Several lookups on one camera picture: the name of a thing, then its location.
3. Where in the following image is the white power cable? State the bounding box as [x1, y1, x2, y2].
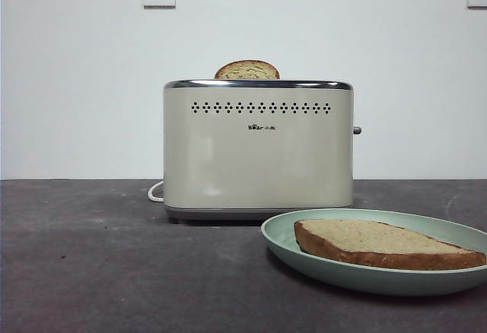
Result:
[148, 180, 166, 203]

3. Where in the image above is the cream toaster with chrome top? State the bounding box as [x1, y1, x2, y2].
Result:
[163, 79, 363, 223]

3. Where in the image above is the large bread slice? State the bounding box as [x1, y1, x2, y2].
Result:
[293, 217, 487, 271]

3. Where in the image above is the pale green round plate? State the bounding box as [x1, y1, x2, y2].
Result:
[260, 208, 487, 297]

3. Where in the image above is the small rounded bread slice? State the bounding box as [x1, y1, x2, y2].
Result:
[213, 59, 281, 80]

